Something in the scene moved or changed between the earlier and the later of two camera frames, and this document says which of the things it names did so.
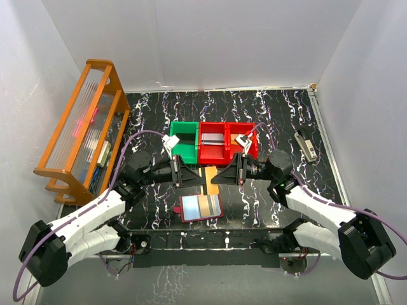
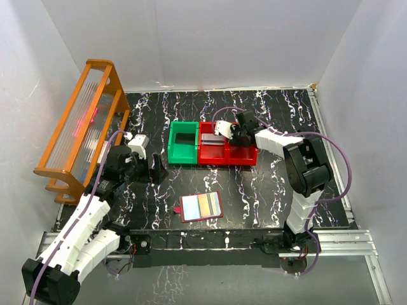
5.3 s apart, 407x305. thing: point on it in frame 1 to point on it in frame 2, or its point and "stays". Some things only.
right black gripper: [240, 169] to [239, 135]
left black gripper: [177, 171] to [151, 169]
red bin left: [212, 154] stays
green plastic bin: [187, 147] stays
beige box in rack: [105, 152] stays
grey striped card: [212, 139] stays
